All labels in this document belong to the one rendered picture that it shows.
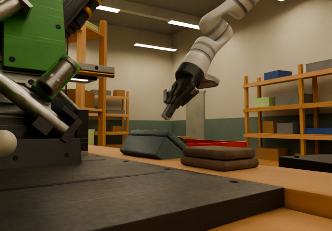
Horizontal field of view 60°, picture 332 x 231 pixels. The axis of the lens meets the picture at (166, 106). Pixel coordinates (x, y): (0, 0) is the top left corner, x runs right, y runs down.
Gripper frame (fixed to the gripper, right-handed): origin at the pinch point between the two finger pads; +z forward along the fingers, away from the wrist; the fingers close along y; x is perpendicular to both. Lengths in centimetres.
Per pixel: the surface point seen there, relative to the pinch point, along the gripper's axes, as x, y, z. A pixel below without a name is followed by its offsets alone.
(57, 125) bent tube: -22.2, 6.9, 19.7
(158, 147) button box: -5.5, 12.6, 13.2
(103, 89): 61, -265, -94
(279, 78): 351, -272, -363
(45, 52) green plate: -30.9, -0.6, 8.4
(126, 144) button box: -5.5, 0.2, 13.2
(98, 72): -17.2, -13.7, -1.3
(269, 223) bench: -12, 44, 23
